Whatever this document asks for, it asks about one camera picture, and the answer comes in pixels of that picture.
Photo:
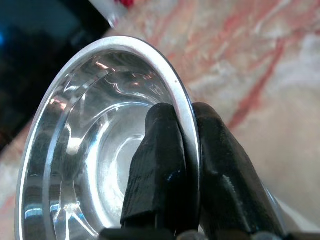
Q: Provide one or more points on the black cabinet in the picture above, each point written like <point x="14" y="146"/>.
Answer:
<point x="37" y="62"/>

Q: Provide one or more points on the red and white object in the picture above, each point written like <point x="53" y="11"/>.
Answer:
<point x="117" y="10"/>

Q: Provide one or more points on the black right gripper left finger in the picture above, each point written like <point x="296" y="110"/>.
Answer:
<point x="155" y="165"/>

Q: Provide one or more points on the shiny steel bowl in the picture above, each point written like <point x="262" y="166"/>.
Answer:
<point x="75" y="140"/>

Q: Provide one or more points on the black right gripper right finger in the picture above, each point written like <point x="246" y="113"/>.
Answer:
<point x="225" y="170"/>

